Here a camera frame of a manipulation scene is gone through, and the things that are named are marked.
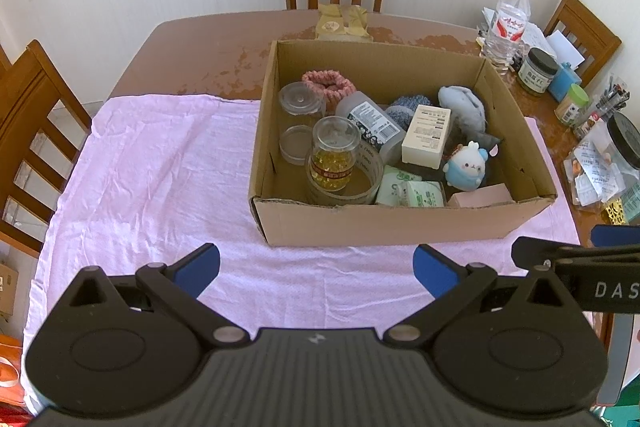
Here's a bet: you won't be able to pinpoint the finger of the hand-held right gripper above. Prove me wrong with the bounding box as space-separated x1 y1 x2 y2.
590 224 640 258
512 235 592 270

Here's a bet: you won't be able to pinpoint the pink carton box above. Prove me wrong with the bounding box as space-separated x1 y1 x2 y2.
447 183 511 208

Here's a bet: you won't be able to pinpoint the gold ornament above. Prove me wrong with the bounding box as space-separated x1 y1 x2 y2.
602 199 629 226

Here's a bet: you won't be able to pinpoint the green tissue packet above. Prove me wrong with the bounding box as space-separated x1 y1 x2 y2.
374 180 446 208
382 165 424 188

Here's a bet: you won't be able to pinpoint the small blue box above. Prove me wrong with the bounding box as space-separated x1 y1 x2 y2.
547 61 584 103

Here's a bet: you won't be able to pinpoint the frosted white container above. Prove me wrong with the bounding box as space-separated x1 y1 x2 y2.
334 90 407 158

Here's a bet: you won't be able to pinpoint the glass jar with yellow capsules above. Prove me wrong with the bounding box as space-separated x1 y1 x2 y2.
309 115 362 193

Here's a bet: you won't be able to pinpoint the clear pen holder with pens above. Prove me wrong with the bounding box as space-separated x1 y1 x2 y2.
574 74 631 138

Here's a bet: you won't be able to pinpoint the clear tape roll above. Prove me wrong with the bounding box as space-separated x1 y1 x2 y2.
304 146 385 207

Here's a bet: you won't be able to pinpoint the pink cloth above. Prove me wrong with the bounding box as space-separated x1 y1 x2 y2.
22 93 582 410

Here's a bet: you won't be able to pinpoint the beige carton box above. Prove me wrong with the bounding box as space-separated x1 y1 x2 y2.
401 104 454 170

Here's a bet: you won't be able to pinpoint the teal packet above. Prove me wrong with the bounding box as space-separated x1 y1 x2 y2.
620 183 640 224

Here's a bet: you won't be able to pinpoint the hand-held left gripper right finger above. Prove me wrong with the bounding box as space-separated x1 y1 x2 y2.
382 244 586 347

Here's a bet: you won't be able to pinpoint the blue knitted sock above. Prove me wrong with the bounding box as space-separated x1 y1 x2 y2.
387 95 432 130

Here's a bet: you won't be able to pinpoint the large clear jar black lid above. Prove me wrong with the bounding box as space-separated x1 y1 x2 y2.
564 111 640 208

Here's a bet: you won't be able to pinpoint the blue and white bunny figure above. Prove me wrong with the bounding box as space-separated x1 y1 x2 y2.
442 141 489 193

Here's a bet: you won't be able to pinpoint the small bottle with green lid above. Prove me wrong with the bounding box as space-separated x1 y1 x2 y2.
554 84 591 126

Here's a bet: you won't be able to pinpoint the white plush toy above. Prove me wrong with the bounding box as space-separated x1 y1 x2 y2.
438 85 489 134

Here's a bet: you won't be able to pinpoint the orange bag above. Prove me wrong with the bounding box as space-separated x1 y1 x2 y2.
0 333 27 409

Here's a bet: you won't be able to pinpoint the clear plastic jar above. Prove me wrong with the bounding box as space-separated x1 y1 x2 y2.
278 81 327 166

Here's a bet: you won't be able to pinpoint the yellow packets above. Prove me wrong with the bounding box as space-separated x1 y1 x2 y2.
314 3 374 43

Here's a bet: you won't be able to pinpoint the small cardboard box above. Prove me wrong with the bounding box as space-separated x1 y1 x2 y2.
0 261 20 316

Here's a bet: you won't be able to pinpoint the pile of white papers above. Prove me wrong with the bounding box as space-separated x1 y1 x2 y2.
476 6 586 68

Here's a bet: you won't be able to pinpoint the clear plastic water bottle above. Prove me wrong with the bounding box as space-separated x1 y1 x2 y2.
480 0 534 68

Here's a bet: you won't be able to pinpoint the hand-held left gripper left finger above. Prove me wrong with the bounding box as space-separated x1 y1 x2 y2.
42 243 248 348

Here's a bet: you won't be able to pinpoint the small jar with dark lid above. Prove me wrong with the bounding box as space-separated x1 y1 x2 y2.
516 47 560 97

